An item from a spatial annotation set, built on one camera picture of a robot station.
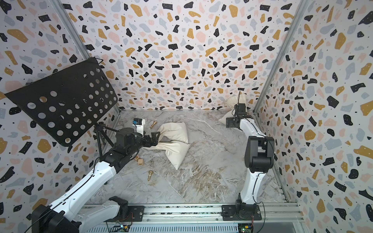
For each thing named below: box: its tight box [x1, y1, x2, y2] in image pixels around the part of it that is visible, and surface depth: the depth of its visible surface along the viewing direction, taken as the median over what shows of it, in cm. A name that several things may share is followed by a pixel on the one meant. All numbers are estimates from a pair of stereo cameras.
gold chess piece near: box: [147, 169, 154, 182], surface depth 88 cm
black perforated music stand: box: [4, 57, 119, 161], surface depth 64 cm
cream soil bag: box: [143, 121, 191, 171], surface depth 95 cm
